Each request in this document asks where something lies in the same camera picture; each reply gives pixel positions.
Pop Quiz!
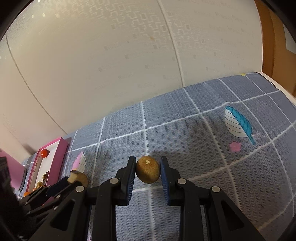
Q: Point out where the wooden door frame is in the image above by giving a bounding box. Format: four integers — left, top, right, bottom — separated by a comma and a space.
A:
255, 1, 295, 96

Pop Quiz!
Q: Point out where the red cherry tomato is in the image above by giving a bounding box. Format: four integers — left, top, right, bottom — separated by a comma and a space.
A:
40, 149, 50, 158

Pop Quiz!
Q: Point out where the dark eggplant slice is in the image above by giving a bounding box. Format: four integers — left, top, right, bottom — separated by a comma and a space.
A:
68, 170, 88, 188

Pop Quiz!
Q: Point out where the small tan round fruit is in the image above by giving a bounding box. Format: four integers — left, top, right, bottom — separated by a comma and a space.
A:
136, 156, 161, 184

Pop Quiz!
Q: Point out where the pink shallow box tray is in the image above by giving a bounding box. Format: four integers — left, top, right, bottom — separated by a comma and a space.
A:
25, 138, 68, 192

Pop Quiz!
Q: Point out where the dark shiitake mushroom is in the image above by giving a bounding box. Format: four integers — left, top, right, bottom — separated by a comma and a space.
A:
42, 171, 49, 186

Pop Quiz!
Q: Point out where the grey checked play mat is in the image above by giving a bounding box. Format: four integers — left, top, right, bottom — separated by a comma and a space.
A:
60, 73, 295, 240

